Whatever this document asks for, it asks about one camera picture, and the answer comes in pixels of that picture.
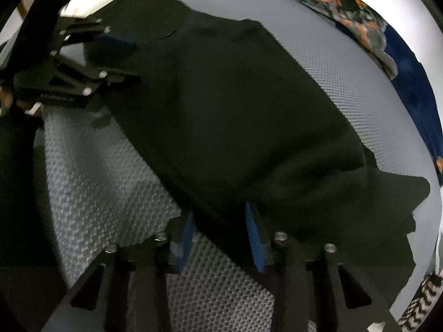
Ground black white zigzag cloth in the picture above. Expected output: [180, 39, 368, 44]
[396, 273, 443, 332]

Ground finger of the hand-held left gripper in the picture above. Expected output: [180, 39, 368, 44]
[13, 53, 142, 111]
[50, 17, 137, 56]

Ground grey mesh bed cover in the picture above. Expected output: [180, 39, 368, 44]
[0, 0, 438, 332]

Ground person's left hand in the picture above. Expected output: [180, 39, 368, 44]
[0, 86, 14, 110]

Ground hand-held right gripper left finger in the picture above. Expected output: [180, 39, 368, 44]
[42, 211, 196, 332]

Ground blue floral blanket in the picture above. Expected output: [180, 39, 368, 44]
[221, 0, 443, 185]

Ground black pants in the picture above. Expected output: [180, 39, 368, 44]
[83, 0, 431, 308]

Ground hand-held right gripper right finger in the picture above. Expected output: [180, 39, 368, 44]
[244, 202, 404, 332]

